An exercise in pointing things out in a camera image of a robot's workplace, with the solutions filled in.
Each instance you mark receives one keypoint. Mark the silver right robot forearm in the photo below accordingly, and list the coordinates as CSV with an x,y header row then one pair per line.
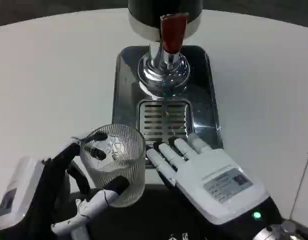
x,y
281,232

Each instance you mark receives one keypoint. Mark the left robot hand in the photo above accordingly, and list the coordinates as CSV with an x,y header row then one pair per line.
x,y
41,190

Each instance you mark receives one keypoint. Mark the clear ribbed glass cup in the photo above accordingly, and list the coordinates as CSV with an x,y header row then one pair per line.
x,y
123,160

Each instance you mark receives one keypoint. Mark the black steel drink dispenser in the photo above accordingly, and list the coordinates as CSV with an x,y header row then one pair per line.
x,y
148,15

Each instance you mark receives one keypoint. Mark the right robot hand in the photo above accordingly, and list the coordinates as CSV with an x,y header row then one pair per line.
x,y
206,175

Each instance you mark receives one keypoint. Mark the black robot torso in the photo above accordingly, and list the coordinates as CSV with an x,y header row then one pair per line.
x,y
156,215

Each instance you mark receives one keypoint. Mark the steel drip tray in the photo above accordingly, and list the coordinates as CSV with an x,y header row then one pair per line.
x,y
126,82

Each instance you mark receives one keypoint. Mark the slotted steel drain grid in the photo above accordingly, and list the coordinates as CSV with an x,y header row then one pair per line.
x,y
156,117

